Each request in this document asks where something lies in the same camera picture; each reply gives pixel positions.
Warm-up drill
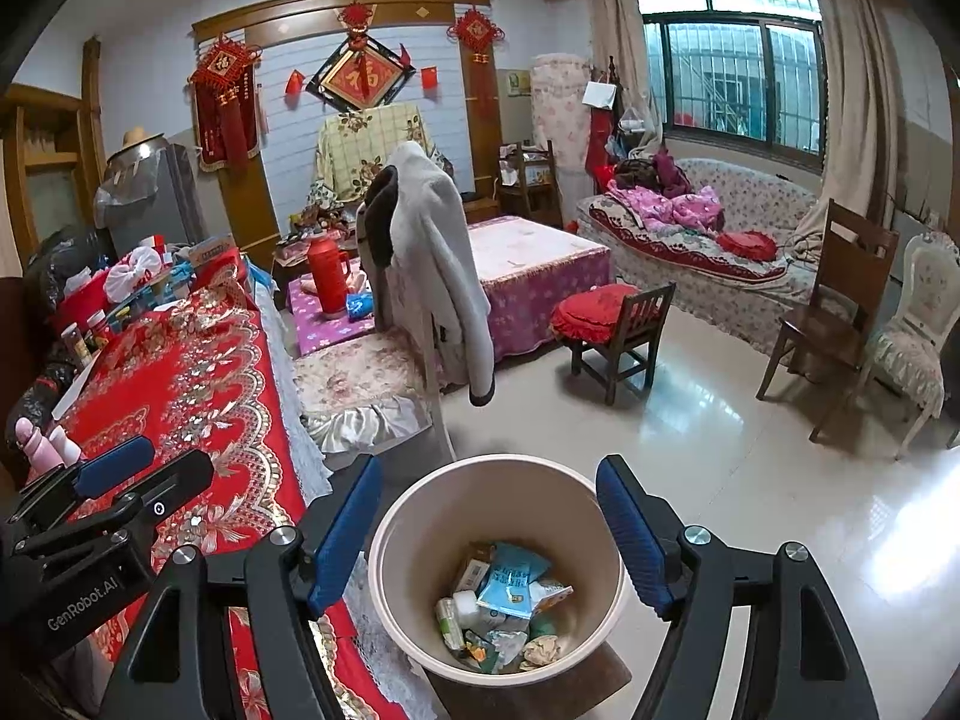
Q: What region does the cardboard box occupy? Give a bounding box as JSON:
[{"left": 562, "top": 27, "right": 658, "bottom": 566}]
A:
[{"left": 180, "top": 235, "right": 241, "bottom": 271}]

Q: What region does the tall brown wooden chair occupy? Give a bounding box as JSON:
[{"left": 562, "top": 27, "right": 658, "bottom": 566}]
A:
[{"left": 756, "top": 199, "right": 901, "bottom": 443}]

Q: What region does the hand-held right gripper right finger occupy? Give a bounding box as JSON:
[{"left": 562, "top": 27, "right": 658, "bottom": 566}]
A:
[{"left": 595, "top": 454, "right": 882, "bottom": 720}]

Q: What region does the red knot ornament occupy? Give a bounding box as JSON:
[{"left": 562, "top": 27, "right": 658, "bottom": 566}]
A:
[
  {"left": 448, "top": 9, "right": 505, "bottom": 121},
  {"left": 337, "top": 2, "right": 376, "bottom": 53}
]

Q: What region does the dark clothes pile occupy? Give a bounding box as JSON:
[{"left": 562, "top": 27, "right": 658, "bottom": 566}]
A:
[{"left": 611, "top": 150, "right": 695, "bottom": 196}]

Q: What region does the clear plastic cover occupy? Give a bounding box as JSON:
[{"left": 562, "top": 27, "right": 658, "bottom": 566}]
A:
[{"left": 94, "top": 154, "right": 162, "bottom": 207}]

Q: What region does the white knotted plastic bag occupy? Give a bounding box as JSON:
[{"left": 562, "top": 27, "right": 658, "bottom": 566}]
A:
[{"left": 103, "top": 246, "right": 166, "bottom": 301}]

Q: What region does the floral covered sofa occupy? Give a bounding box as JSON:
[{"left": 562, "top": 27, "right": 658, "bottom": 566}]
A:
[{"left": 577, "top": 157, "right": 863, "bottom": 361}]

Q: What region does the grey chair frame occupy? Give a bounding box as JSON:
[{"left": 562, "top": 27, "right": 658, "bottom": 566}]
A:
[{"left": 416, "top": 315, "right": 458, "bottom": 462}]

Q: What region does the light blue snack packet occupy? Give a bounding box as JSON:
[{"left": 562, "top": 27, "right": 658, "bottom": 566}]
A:
[{"left": 476, "top": 542, "right": 554, "bottom": 620}]

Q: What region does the white ornate floral chair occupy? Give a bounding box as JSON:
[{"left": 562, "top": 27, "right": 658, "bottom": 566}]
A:
[{"left": 855, "top": 232, "right": 960, "bottom": 462}]

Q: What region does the grey refrigerator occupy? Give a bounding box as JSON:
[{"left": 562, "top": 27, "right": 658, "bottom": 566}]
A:
[{"left": 94, "top": 141, "right": 207, "bottom": 256}]

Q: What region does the red sofa cushion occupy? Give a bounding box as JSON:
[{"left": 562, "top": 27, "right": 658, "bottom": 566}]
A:
[{"left": 716, "top": 230, "right": 781, "bottom": 262}]

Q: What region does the red round seat cushion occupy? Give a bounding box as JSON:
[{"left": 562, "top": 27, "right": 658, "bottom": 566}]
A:
[{"left": 551, "top": 285, "right": 662, "bottom": 342}]

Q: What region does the beige curtain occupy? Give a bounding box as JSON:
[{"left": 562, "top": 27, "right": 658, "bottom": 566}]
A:
[
  {"left": 589, "top": 0, "right": 646, "bottom": 91},
  {"left": 814, "top": 0, "right": 908, "bottom": 226}
]

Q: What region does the dark green cracker packet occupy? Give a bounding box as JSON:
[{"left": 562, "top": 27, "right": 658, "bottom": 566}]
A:
[{"left": 461, "top": 630, "right": 500, "bottom": 672}]

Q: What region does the beige plastic bucket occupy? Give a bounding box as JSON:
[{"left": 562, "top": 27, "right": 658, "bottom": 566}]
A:
[{"left": 367, "top": 454, "right": 627, "bottom": 687}]

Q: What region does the grey fleece coat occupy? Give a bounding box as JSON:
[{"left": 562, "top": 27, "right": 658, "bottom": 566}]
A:
[{"left": 356, "top": 141, "right": 496, "bottom": 407}]

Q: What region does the green white pack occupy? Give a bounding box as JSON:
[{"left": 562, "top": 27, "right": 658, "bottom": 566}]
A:
[{"left": 437, "top": 598, "right": 466, "bottom": 650}]

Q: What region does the purple covered low table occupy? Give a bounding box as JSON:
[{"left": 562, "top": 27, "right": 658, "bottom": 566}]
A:
[{"left": 287, "top": 270, "right": 378, "bottom": 359}]

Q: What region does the red thermos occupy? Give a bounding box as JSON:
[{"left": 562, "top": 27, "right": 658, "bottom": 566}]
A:
[{"left": 306, "top": 232, "right": 352, "bottom": 316}]

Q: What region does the floral satin seat cushion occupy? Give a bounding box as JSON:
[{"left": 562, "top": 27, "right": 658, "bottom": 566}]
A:
[{"left": 292, "top": 334, "right": 436, "bottom": 455}]

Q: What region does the brown paper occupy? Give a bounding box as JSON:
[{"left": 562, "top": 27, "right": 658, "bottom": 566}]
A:
[{"left": 521, "top": 636, "right": 562, "bottom": 670}]

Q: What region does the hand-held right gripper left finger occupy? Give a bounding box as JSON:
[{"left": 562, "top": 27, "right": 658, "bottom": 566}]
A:
[{"left": 97, "top": 454, "right": 385, "bottom": 720}]

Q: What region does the red box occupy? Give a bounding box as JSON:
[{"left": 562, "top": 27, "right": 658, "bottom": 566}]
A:
[{"left": 52, "top": 270, "right": 151, "bottom": 331}]

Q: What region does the small wooden rack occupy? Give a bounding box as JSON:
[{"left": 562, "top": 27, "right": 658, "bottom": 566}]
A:
[{"left": 499, "top": 141, "right": 560, "bottom": 230}]

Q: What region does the yellow floral cloth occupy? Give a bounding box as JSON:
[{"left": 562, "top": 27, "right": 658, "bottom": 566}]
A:
[{"left": 315, "top": 103, "right": 432, "bottom": 200}]

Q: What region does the pink blanket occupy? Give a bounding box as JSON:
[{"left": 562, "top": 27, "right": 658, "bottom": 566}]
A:
[{"left": 606, "top": 180, "right": 725, "bottom": 233}]

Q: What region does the pink covered table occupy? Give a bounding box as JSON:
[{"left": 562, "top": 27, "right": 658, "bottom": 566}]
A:
[{"left": 450, "top": 215, "right": 614, "bottom": 385}]

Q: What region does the white lace tablecloth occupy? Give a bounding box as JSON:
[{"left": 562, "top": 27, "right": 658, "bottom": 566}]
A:
[{"left": 255, "top": 270, "right": 436, "bottom": 720}]

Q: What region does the floral covered standing appliance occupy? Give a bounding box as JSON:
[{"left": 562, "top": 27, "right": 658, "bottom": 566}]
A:
[{"left": 531, "top": 52, "right": 593, "bottom": 203}]

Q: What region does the large red wall hanging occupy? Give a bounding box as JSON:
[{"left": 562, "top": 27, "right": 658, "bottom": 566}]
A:
[{"left": 187, "top": 34, "right": 263, "bottom": 172}]

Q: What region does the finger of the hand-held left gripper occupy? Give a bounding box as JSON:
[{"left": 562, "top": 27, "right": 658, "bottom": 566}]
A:
[
  {"left": 15, "top": 450, "right": 216, "bottom": 563},
  {"left": 22, "top": 435, "right": 157, "bottom": 518}
]

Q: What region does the black plastic bag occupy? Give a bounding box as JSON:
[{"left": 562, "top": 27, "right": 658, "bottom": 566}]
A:
[{"left": 26, "top": 229, "right": 113, "bottom": 316}]

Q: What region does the framed diamond wall picture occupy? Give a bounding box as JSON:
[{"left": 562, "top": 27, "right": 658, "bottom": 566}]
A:
[{"left": 306, "top": 34, "right": 417, "bottom": 115}]

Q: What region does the barred window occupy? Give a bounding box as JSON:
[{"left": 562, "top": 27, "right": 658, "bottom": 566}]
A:
[{"left": 634, "top": 0, "right": 826, "bottom": 158}]

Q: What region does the small dark wooden chair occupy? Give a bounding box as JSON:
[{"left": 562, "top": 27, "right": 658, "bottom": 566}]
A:
[{"left": 570, "top": 283, "right": 676, "bottom": 404}]

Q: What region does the straw hat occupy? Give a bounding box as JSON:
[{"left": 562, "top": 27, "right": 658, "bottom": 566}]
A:
[{"left": 105, "top": 127, "right": 162, "bottom": 162}]

